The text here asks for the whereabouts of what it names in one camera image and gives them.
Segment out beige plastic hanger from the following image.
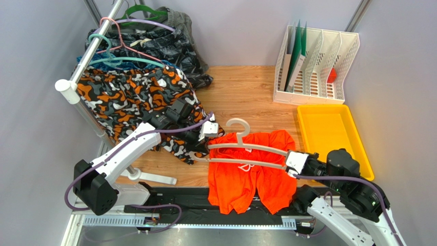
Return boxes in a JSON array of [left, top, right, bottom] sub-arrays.
[[190, 118, 296, 172]]

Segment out bright orange shorts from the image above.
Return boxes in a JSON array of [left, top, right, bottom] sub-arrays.
[[207, 129, 299, 216]]

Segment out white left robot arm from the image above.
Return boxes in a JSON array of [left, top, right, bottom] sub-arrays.
[[64, 99, 214, 215]]

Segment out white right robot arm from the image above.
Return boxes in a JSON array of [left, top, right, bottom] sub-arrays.
[[286, 149, 406, 245]]

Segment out orange camouflage shorts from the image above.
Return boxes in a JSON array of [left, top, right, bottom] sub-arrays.
[[77, 66, 208, 143]]

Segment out black grey patterned shorts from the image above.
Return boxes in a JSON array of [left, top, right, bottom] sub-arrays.
[[97, 29, 213, 89]]

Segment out teal plastic hanger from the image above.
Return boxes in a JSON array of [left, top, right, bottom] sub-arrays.
[[88, 34, 165, 68]]

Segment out purple plastic hanger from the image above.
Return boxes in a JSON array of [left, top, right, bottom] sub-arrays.
[[92, 18, 176, 35]]

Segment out green plastic hanger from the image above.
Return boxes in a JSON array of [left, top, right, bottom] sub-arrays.
[[117, 5, 168, 25]]

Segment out yellow plastic bin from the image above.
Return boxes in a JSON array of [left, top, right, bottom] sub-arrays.
[[297, 105, 374, 181]]

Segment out red small object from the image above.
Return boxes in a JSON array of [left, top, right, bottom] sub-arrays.
[[327, 68, 337, 84]]

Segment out white file organizer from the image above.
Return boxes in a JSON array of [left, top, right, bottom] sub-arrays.
[[273, 26, 360, 105]]

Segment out green folder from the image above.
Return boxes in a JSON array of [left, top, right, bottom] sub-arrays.
[[285, 20, 307, 92]]

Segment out grey olive garment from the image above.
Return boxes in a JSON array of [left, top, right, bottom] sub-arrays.
[[148, 6, 209, 71]]

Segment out metal clothes rack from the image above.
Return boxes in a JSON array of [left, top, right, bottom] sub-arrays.
[[55, 1, 177, 185]]

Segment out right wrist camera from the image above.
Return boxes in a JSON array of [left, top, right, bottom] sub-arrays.
[[285, 151, 309, 177]]

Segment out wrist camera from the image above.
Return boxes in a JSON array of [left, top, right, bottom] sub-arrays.
[[285, 151, 309, 177], [199, 114, 219, 141]]

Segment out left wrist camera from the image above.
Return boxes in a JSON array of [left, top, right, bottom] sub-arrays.
[[199, 114, 219, 141]]

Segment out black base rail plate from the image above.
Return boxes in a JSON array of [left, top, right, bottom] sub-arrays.
[[123, 186, 328, 226]]

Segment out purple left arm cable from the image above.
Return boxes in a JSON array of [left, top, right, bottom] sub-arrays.
[[64, 112, 214, 234]]

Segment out pink wire hanger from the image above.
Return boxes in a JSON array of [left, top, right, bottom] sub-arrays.
[[100, 17, 163, 65]]

